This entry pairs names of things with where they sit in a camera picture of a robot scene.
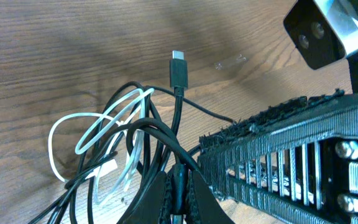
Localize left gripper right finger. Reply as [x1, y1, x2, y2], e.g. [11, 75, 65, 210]
[185, 171, 234, 224]

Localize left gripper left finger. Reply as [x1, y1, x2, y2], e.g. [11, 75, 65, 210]
[118, 172, 172, 224]

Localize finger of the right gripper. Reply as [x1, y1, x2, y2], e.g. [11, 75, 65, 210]
[198, 89, 358, 223]

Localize black cable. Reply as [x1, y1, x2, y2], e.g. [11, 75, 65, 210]
[26, 50, 239, 224]

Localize white cable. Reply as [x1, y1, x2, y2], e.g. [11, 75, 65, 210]
[47, 87, 155, 206]

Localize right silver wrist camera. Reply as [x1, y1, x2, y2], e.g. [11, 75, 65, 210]
[283, 0, 358, 70]

